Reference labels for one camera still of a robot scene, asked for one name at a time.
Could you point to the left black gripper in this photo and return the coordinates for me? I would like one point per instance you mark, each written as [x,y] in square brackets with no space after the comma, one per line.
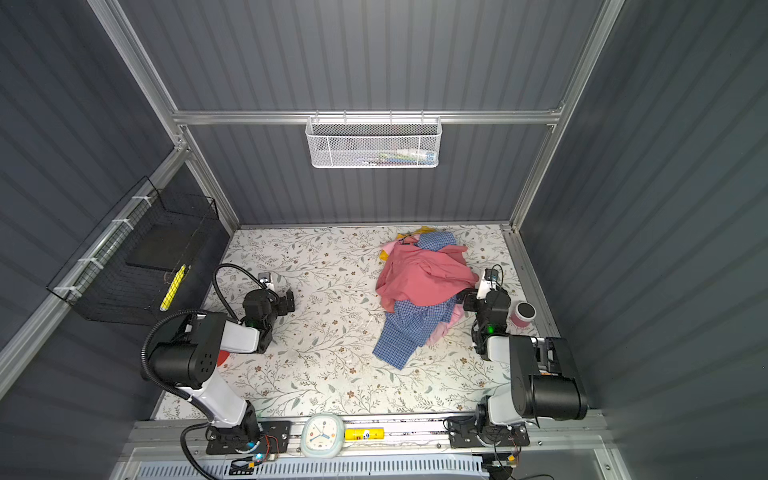
[283,302]

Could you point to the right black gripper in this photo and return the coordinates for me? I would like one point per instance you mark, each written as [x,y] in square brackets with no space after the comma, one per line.
[474,302]

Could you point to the dark pink shirt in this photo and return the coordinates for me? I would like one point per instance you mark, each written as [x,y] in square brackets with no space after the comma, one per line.
[425,271]

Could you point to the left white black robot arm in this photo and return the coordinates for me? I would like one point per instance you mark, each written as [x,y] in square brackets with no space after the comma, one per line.
[180,354]

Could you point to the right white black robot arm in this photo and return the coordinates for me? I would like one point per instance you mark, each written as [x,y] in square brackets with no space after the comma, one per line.
[543,380]

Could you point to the light pink cloth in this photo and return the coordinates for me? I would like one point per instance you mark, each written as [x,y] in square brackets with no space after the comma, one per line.
[444,326]

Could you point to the yellow cloth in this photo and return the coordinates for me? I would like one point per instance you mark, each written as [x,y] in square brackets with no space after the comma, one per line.
[420,231]

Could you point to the floral table mat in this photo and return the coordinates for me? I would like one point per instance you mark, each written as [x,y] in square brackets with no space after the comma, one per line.
[321,358]

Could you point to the blue checked shirt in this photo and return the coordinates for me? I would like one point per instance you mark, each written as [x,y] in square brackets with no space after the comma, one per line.
[407,329]

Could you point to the black slab in basket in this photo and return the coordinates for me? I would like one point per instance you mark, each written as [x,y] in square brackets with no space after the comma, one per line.
[165,248]

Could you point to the mint analog clock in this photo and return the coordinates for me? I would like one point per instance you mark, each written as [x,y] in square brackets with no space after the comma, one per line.
[322,436]

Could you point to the white vent grille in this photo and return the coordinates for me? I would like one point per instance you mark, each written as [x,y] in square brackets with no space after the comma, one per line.
[364,467]

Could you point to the yellow spirit level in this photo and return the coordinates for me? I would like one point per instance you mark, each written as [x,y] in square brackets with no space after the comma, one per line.
[364,434]

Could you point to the items in white basket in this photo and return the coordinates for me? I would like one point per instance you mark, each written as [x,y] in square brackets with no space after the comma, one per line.
[402,157]

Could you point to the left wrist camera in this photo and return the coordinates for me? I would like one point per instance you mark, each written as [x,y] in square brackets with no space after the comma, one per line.
[265,278]

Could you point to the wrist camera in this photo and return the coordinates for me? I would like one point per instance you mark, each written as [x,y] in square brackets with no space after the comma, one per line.
[265,278]
[490,281]

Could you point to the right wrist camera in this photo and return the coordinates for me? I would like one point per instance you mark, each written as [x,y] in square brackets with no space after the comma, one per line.
[490,281]

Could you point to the black wire wall basket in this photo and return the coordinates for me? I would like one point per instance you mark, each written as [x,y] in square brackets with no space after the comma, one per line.
[98,285]

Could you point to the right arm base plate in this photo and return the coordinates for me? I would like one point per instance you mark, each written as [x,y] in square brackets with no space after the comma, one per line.
[467,431]

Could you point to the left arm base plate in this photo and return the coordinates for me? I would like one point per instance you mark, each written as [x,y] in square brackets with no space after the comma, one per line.
[270,436]

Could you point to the white wire wall basket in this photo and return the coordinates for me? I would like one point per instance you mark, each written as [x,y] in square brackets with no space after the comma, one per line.
[336,144]

